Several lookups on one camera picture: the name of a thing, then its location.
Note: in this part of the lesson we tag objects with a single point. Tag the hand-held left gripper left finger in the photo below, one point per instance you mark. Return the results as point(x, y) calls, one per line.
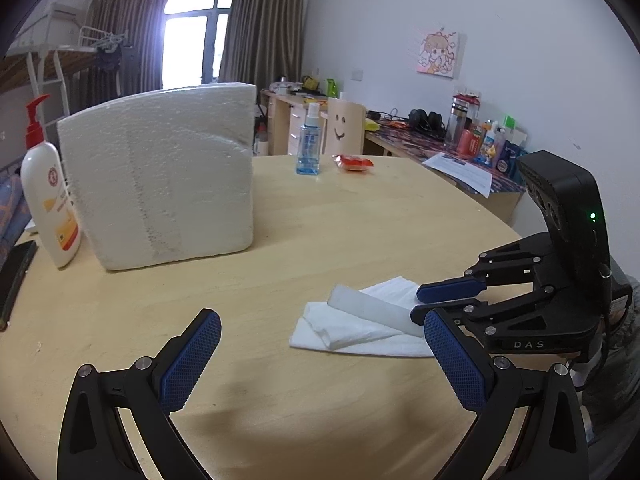
point(192, 360)

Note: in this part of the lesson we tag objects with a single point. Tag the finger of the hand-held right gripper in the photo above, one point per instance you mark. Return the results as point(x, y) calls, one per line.
point(500, 310)
point(450, 290)

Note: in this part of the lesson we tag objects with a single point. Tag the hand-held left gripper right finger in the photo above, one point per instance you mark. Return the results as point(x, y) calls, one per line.
point(452, 360)

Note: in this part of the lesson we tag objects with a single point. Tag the white towel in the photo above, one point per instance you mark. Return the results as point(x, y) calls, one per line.
point(350, 335)

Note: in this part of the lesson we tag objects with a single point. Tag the white foam box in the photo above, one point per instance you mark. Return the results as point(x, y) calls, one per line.
point(160, 175)

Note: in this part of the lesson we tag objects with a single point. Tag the person's right forearm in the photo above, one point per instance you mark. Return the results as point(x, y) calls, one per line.
point(615, 390)

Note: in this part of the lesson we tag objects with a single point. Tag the row of toiletry bottles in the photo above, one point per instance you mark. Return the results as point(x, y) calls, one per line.
point(495, 147)

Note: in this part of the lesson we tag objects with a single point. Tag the printed paper sheet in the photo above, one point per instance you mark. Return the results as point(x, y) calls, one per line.
point(457, 172)

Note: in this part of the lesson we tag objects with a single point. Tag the clear water bottle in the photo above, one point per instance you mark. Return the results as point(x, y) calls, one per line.
point(457, 122)

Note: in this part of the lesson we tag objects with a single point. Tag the patterned desk cover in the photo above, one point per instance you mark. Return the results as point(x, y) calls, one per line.
point(410, 145)

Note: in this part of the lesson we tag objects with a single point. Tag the red snack packet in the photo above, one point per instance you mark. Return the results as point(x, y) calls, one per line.
point(354, 163)

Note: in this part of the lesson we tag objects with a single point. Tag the black headphones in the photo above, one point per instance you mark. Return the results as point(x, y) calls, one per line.
point(426, 121)

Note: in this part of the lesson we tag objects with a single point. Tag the wooden smiley face chair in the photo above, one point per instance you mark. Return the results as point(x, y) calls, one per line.
point(345, 127)

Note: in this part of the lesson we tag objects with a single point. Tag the black phone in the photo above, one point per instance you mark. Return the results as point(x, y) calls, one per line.
point(17, 275)

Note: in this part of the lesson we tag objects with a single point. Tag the blue spray bottle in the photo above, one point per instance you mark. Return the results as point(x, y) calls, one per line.
point(308, 150)

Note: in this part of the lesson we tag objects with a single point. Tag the white red pump bottle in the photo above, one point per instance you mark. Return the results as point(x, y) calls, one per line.
point(47, 195)

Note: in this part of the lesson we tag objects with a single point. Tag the green packet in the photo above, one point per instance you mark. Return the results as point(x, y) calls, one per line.
point(330, 87)

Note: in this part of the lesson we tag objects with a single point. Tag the light wooden drawer desk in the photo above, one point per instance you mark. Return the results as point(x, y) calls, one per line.
point(280, 125)

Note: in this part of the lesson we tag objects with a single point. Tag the blue orange quilt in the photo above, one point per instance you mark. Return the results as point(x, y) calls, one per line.
point(7, 200)

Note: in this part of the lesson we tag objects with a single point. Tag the yellow bag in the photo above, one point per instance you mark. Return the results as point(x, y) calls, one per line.
point(310, 83)

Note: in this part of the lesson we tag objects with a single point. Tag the white bed ladder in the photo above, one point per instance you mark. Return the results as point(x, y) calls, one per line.
point(62, 85)

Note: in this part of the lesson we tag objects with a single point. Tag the dark hanging clothing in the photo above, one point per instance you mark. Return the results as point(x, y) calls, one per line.
point(107, 59)

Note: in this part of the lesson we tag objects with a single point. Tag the brown curtain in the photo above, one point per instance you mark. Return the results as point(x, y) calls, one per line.
point(130, 35)
point(265, 25)

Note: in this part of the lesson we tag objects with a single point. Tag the glass balcony door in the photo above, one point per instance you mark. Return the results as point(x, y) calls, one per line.
point(195, 35)

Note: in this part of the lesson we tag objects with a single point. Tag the white metal bunk bed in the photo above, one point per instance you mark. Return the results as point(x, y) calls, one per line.
point(100, 35)
point(15, 70)

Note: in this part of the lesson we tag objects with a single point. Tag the white air conditioner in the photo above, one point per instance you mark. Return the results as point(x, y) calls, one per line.
point(65, 2)

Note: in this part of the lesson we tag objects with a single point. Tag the pink cartoon wall poster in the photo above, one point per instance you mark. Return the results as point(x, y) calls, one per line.
point(437, 52)

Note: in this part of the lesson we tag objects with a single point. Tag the white wall socket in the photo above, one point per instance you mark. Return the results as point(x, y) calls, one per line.
point(356, 74)

